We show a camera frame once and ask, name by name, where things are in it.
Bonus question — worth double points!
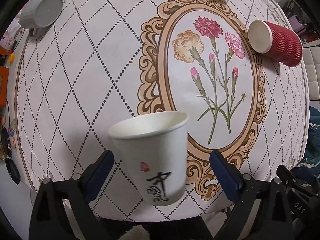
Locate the white paper cup with calligraphy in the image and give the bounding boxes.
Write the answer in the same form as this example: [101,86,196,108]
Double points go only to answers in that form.
[108,111,189,206]

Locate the red corrugated paper cup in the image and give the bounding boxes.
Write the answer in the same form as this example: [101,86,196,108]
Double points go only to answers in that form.
[248,20,303,67]

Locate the orange gift box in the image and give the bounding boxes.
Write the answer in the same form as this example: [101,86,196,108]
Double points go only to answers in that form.
[0,67,9,108]

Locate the yellow bottle cap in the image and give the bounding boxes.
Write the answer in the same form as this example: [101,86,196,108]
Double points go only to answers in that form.
[8,53,15,64]

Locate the floral patterned table mat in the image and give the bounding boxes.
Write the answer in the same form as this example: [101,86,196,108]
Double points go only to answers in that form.
[15,0,309,222]

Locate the grey ribbed plastic mug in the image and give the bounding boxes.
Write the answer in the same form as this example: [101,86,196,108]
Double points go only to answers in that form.
[19,0,63,37]

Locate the black round cap with cable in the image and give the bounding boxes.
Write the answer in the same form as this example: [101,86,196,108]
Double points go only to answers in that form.
[5,158,21,185]

